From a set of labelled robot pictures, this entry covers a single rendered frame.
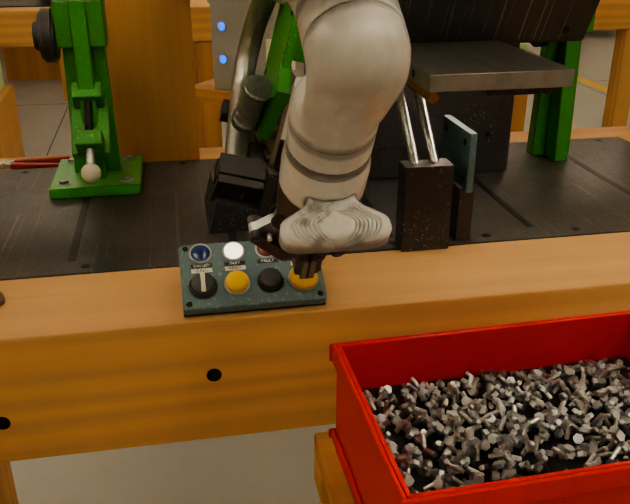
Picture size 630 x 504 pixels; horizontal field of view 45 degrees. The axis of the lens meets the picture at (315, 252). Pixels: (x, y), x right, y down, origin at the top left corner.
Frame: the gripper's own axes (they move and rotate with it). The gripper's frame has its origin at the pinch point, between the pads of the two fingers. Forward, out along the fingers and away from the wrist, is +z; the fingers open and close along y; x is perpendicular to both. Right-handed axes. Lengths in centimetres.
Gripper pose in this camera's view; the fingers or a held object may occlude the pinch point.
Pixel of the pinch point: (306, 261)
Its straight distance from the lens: 77.5
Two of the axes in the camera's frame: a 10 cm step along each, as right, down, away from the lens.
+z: -1.0, 5.2, 8.5
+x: 1.5, 8.5, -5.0
